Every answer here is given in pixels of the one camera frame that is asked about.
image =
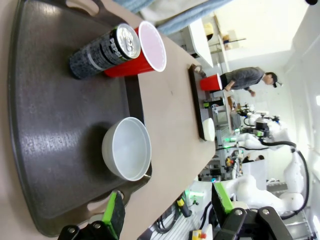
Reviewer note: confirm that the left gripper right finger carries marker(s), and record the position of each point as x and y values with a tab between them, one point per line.
225	200

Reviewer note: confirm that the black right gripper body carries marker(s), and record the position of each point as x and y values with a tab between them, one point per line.
261	128

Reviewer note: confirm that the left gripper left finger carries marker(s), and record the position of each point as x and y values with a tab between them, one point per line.
113	215

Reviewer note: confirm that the white bowl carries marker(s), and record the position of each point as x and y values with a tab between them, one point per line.
127	150
209	128

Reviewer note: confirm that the black Pepsi can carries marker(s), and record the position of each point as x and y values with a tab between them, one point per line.
100	55

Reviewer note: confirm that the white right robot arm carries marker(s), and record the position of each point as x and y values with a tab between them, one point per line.
260	197

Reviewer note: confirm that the yellow emergency stop box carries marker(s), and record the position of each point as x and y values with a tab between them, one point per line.
198	235

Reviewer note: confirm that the person in grey shirt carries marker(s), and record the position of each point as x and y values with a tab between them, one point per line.
245	78

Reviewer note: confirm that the red plastic cup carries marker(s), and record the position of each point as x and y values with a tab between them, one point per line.
210	83
125	67

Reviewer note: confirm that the dark brown serving tray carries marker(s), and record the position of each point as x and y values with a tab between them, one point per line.
62	120
196	105

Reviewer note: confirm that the white folding table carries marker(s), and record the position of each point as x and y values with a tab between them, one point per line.
200	42

